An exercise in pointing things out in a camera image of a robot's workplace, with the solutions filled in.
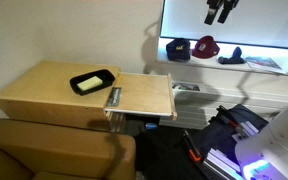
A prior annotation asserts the pale yellow sponge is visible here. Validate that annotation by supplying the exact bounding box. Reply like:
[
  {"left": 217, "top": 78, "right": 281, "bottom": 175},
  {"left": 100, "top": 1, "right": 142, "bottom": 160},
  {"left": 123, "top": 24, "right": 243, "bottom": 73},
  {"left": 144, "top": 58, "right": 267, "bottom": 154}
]
[{"left": 76, "top": 75, "right": 104, "bottom": 92}]

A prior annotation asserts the black plastic sponge holder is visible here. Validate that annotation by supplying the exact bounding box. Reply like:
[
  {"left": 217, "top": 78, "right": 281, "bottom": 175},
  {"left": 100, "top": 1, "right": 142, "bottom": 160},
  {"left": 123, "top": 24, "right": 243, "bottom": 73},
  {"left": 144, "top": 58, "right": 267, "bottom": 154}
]
[{"left": 69, "top": 68, "right": 116, "bottom": 97}]

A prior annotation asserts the maroon baseball cap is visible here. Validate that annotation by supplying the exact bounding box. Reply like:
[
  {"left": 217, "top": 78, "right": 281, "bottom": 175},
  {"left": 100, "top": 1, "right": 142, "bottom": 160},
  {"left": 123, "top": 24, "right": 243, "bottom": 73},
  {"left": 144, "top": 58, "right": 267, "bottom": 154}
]
[{"left": 191, "top": 35, "right": 221, "bottom": 60}]

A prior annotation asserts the bright window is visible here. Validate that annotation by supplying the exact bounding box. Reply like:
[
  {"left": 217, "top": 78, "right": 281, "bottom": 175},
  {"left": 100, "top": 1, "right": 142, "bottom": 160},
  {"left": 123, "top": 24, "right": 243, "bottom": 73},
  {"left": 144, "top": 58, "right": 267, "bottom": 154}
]
[{"left": 159, "top": 0, "right": 288, "bottom": 51}]

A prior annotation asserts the dark blue curved object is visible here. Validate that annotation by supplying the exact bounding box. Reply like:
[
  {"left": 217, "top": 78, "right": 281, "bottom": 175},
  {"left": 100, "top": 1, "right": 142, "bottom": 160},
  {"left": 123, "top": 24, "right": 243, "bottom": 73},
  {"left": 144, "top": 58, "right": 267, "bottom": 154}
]
[{"left": 217, "top": 46, "right": 247, "bottom": 65}]

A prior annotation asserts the navy baseball cap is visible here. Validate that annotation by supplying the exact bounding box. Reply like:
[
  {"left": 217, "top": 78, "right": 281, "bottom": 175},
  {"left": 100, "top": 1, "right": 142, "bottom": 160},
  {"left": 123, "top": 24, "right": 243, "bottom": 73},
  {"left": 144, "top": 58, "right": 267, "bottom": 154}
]
[{"left": 165, "top": 37, "right": 192, "bottom": 62}]

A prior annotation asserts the white window sill shelf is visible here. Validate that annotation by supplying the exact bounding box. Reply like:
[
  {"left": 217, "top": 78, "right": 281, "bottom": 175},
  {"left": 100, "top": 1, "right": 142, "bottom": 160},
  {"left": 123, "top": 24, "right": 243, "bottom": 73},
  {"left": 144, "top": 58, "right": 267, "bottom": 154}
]
[{"left": 156, "top": 36, "right": 288, "bottom": 78}]

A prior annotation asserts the glossy magazine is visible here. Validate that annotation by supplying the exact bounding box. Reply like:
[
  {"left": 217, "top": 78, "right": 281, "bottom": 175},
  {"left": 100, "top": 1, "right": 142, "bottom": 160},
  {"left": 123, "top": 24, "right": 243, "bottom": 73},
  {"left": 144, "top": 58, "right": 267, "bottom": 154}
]
[{"left": 244, "top": 55, "right": 287, "bottom": 75}]

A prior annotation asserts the white framed photo card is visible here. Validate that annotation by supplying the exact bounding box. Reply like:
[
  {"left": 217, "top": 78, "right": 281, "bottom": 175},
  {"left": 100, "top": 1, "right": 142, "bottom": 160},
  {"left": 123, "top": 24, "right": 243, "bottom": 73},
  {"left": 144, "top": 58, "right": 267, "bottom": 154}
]
[{"left": 171, "top": 80, "right": 208, "bottom": 94}]

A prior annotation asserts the white ribbed radiator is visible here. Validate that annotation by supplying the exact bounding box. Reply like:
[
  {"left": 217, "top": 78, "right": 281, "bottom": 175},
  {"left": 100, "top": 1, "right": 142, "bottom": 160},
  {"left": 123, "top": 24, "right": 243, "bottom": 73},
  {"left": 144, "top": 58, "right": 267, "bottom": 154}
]
[{"left": 158, "top": 79, "right": 288, "bottom": 130}]

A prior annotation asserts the wooden pull-out shelf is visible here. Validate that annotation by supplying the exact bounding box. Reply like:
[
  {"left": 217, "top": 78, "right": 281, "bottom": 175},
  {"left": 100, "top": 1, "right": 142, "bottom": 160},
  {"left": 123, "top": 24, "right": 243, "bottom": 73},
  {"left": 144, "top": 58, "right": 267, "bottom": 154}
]
[{"left": 103, "top": 71, "right": 178, "bottom": 122}]

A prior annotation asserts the black and red tool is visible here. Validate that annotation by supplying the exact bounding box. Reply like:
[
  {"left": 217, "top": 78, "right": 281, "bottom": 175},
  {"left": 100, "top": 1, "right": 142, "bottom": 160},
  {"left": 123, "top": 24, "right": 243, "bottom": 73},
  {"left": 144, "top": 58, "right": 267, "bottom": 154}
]
[{"left": 216, "top": 105, "right": 248, "bottom": 138}]

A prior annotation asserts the small blue object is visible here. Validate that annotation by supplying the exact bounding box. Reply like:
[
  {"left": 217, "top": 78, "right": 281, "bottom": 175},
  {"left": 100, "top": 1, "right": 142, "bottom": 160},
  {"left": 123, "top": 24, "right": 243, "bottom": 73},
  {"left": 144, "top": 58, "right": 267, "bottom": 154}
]
[{"left": 145, "top": 122, "right": 159, "bottom": 131}]

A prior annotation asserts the black tool bag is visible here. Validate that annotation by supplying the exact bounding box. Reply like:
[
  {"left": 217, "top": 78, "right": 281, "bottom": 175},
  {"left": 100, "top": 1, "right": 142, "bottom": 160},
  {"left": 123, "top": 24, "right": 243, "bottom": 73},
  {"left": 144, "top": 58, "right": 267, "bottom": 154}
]
[{"left": 197, "top": 103, "right": 270, "bottom": 168}]

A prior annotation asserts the grey simplehuman leaflet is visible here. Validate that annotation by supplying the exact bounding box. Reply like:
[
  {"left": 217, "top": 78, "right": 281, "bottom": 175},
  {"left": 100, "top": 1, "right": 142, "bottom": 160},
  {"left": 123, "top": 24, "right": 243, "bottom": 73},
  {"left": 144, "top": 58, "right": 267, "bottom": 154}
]
[{"left": 105, "top": 86, "right": 123, "bottom": 108}]

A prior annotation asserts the orange and black tool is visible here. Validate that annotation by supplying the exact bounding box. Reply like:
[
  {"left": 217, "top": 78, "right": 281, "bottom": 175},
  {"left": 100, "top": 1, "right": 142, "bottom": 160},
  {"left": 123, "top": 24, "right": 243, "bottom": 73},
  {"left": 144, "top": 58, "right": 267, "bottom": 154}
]
[{"left": 182, "top": 129, "right": 203, "bottom": 164}]

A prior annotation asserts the light wooden cabinet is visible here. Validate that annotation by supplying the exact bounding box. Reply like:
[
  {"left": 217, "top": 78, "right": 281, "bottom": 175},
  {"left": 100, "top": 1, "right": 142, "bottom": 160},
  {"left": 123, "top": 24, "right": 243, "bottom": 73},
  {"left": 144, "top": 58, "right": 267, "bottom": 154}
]
[{"left": 0, "top": 60, "right": 121, "bottom": 133}]

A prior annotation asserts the brown leather couch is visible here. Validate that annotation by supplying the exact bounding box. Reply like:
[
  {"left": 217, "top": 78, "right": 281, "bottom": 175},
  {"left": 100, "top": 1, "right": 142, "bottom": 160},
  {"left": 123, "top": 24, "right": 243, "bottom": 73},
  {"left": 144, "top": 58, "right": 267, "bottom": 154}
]
[{"left": 0, "top": 117, "right": 137, "bottom": 180}]

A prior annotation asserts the aluminium profile rail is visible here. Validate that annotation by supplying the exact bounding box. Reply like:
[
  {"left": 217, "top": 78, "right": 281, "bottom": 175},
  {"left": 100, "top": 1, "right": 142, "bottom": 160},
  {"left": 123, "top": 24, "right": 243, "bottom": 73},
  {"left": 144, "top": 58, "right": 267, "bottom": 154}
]
[{"left": 202, "top": 148, "right": 245, "bottom": 180}]

